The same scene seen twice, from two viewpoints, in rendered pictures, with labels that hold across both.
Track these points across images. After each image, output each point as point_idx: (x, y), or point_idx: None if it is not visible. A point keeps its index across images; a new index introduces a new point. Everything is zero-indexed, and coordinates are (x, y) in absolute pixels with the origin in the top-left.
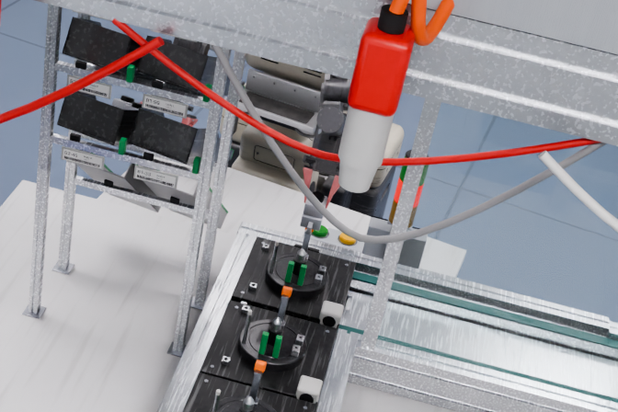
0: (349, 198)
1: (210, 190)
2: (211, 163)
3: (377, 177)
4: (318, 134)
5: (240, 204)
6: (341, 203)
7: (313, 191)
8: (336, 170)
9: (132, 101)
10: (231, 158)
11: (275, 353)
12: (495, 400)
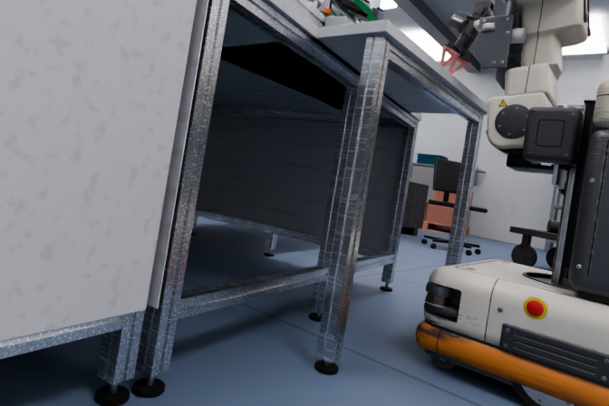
0: (555, 130)
1: (333, 13)
2: None
3: (596, 106)
4: (482, 28)
5: None
6: (527, 121)
7: (525, 119)
8: None
9: (377, 8)
10: (352, 1)
11: None
12: None
